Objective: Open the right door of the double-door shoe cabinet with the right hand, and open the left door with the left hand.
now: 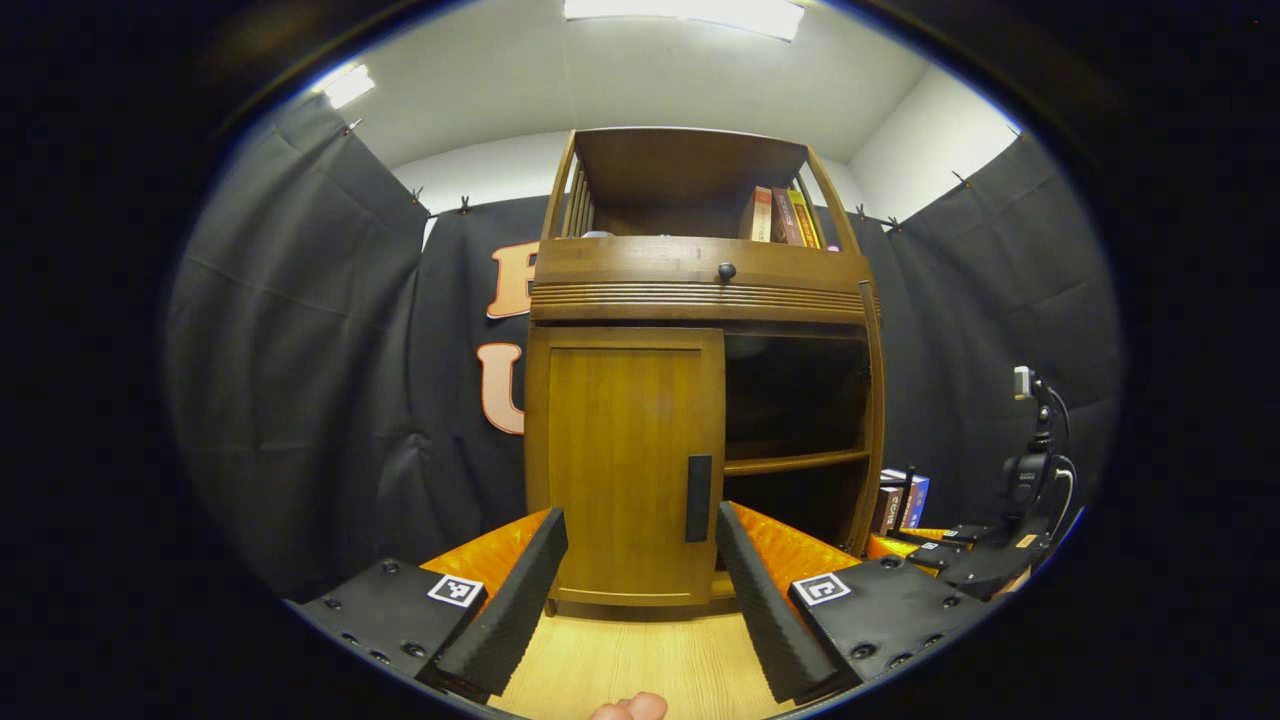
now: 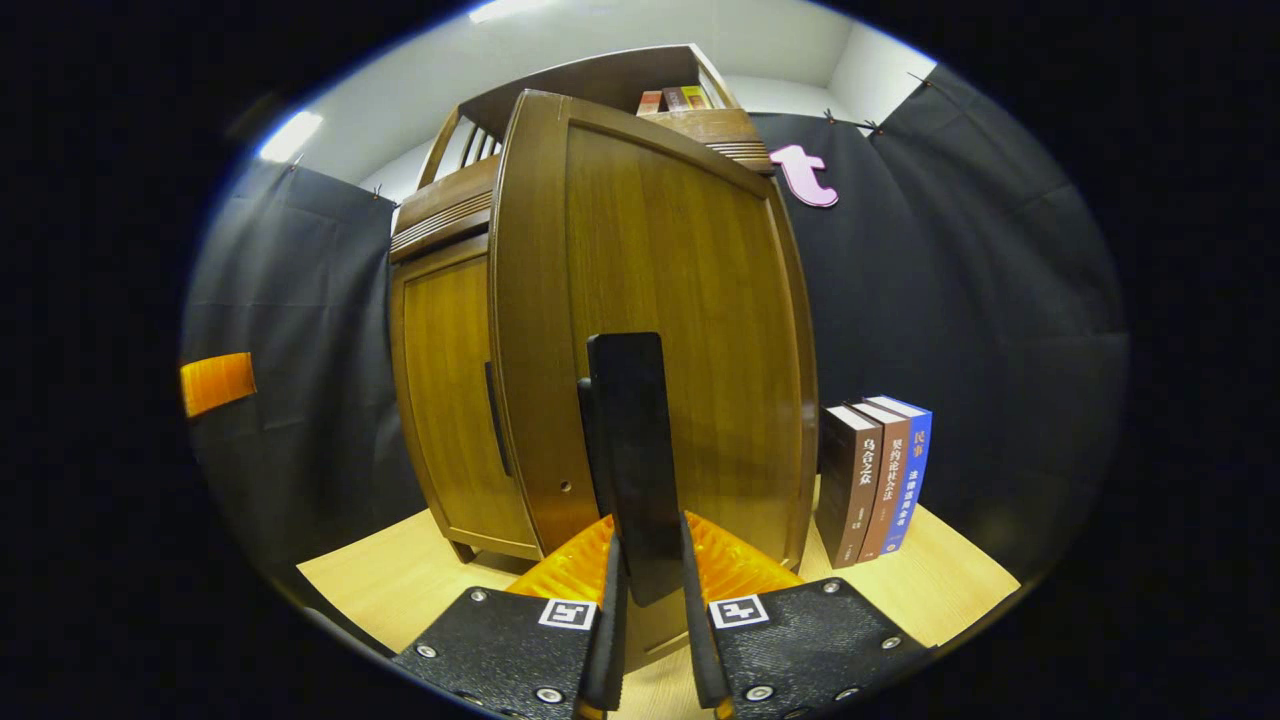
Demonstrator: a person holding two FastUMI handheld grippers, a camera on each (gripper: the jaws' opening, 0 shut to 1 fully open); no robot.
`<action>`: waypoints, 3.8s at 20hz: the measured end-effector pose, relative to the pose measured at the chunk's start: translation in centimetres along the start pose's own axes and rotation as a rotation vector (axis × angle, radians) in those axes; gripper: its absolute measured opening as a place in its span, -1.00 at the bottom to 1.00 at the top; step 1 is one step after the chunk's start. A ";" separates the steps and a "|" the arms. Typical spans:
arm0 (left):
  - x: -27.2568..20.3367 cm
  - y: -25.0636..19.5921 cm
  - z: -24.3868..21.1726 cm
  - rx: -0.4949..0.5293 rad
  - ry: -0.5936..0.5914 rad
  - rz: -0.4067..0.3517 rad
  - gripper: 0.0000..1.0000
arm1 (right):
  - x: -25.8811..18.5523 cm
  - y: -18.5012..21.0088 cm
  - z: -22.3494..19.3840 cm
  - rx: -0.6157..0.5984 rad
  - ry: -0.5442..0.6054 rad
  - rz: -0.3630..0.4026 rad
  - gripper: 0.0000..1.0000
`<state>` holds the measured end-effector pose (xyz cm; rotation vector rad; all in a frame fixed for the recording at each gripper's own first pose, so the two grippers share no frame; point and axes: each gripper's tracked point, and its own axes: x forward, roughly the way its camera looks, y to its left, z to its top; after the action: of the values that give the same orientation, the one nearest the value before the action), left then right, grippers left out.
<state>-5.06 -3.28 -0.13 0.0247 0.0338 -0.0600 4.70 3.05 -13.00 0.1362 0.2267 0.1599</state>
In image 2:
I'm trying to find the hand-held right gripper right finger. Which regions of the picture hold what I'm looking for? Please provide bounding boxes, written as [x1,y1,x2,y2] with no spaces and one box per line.
[680,512,936,720]

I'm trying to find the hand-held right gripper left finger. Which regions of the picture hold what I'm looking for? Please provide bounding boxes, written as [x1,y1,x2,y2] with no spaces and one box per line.
[392,515,629,720]

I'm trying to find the black door handle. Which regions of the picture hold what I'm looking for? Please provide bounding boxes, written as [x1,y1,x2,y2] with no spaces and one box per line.
[578,332,686,608]
[484,362,514,478]

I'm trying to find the wooden shoe cabinet door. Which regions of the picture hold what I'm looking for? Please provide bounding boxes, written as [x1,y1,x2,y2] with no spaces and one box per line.
[392,235,541,561]
[490,88,823,673]

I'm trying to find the wooden double-door shoe cabinet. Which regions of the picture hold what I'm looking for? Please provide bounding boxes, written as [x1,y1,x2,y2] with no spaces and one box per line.
[388,43,823,673]

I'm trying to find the dark brown book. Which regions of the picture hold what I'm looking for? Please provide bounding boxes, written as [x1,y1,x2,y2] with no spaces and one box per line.
[815,405,883,569]

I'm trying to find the reddish brown book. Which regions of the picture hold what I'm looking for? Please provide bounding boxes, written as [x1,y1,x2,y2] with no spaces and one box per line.
[850,400,911,563]

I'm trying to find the small ceiling light panel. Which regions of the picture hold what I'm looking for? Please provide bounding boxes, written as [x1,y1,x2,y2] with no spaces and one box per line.
[258,110,324,163]

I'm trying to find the blue book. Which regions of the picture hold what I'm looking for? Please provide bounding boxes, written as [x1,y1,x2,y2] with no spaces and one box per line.
[865,395,933,556]

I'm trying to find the black backdrop cloth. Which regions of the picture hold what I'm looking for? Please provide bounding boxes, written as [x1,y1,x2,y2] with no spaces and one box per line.
[180,65,1131,601]

